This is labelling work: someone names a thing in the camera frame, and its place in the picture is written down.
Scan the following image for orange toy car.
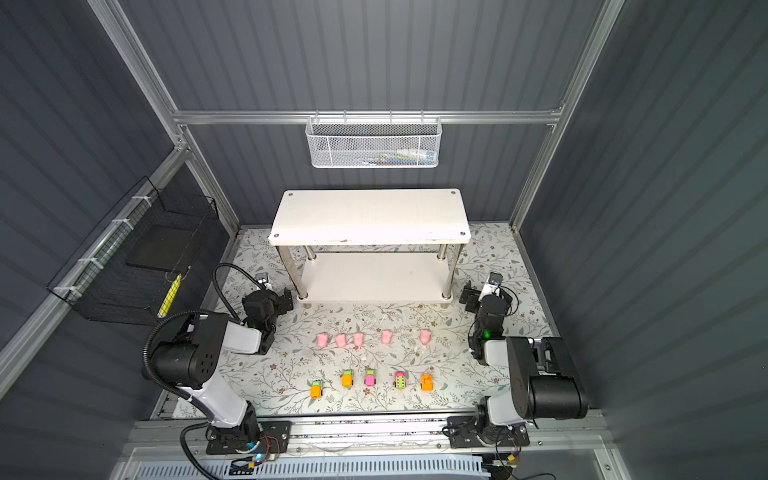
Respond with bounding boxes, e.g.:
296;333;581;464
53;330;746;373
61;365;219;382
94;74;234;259
421;374;434;392

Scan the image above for green orange toy truck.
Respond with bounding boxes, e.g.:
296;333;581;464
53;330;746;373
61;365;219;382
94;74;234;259
310;380;324;399

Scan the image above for pink green toy car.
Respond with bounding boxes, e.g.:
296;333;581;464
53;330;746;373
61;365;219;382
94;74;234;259
394;371;407;390

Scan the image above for pink green mixer truck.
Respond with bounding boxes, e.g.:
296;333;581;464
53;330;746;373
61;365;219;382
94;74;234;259
364;369;376;387

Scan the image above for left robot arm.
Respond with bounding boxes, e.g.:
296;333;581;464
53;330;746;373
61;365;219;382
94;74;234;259
141;262;294;454

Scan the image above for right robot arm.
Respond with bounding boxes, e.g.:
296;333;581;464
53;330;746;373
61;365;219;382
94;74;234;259
449;273;589;448

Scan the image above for white two-tier shelf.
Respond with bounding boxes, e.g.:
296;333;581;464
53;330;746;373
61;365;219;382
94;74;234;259
268;189;471;304

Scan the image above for floral patterned mat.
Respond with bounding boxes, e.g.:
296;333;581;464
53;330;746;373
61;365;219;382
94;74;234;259
218;223;551;416

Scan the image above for yellow green marker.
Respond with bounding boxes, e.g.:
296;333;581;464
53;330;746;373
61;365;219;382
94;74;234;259
157;274;183;319

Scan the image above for orange green mixer truck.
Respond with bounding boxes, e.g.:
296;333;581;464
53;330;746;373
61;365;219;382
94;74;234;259
341;370;354;388

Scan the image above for items in white basket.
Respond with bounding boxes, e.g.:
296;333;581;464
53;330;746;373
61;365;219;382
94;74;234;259
357;148;438;168

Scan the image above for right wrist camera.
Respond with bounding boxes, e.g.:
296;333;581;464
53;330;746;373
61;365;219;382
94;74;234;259
482;272;503;296

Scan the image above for black wire basket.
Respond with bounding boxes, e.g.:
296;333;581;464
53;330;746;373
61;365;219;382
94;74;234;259
47;183;227;325

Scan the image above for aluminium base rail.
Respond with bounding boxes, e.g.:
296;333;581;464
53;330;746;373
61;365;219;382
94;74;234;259
110;411;630;479

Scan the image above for white wire mesh basket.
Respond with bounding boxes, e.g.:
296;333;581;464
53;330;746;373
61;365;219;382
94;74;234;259
305;119;443;169

